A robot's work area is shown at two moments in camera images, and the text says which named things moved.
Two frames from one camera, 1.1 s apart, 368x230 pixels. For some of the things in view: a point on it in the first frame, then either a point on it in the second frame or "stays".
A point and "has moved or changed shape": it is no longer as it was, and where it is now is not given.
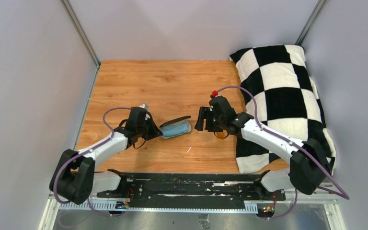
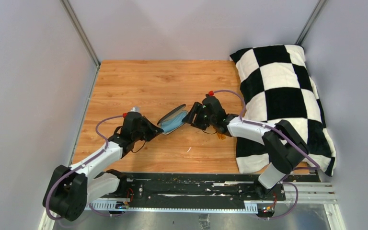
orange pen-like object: (222, 134) stays
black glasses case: (176, 127) has moved or changed shape
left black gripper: (155, 131) stays
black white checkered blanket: (280, 95) stays
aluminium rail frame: (330, 200) stays
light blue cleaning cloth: (175, 129) -> (173, 122)
